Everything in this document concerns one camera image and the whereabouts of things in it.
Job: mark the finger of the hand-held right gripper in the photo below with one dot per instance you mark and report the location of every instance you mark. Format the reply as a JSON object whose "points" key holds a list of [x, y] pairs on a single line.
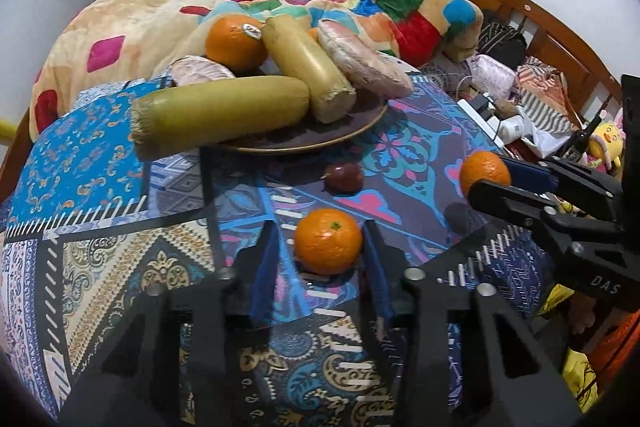
{"points": [[527, 174], [510, 199]]}

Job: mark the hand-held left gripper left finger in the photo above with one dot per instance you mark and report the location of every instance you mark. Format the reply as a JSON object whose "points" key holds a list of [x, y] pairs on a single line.
{"points": [[262, 279]]}

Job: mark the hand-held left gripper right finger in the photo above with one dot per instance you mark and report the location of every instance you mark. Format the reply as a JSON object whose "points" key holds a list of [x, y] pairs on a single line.
{"points": [[376, 279]]}

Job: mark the small mandarin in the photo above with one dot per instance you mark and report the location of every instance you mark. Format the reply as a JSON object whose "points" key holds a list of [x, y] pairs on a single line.
{"points": [[327, 242], [480, 168]]}

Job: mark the purple plate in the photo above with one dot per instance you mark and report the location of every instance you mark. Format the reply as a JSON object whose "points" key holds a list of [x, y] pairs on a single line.
{"points": [[325, 136]]}

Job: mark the yellow sugarcane piece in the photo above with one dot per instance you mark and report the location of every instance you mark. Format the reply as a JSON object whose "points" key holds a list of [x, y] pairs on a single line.
{"points": [[307, 64], [220, 117]]}

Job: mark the large peeled pomelo segment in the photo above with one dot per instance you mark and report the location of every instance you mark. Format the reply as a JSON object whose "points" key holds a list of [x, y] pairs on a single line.
{"points": [[362, 62]]}

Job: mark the small peeled pomelo segment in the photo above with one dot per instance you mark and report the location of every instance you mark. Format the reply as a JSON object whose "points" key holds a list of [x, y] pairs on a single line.
{"points": [[200, 69]]}

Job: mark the large orange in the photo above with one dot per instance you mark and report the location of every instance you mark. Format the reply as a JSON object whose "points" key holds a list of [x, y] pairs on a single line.
{"points": [[232, 44]]}

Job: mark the white device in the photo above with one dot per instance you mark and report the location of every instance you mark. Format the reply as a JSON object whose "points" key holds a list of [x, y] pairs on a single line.
{"points": [[510, 128]]}

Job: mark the striped cloth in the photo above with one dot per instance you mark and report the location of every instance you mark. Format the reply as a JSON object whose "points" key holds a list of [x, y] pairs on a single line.
{"points": [[550, 102]]}

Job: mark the yellow plush toy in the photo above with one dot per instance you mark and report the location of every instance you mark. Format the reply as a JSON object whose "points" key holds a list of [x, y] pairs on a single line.
{"points": [[606, 142]]}

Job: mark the dark red passion fruit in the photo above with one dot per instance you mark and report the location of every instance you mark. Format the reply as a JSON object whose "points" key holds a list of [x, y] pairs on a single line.
{"points": [[344, 178]]}

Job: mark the pink bag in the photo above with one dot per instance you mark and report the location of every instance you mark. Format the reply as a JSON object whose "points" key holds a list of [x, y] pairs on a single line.
{"points": [[495, 72]]}

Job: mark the wooden headboard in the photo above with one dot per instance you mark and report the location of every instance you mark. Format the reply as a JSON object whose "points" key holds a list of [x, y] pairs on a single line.
{"points": [[550, 37]]}

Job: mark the patterned blue cloth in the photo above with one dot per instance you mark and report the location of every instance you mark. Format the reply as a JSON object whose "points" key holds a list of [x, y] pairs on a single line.
{"points": [[125, 257]]}

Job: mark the colourful patchwork quilt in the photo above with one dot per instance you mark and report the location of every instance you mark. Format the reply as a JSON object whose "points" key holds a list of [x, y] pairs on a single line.
{"points": [[125, 32]]}

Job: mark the yellow foam tube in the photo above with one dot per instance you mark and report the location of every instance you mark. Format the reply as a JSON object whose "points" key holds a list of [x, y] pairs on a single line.
{"points": [[7, 129]]}

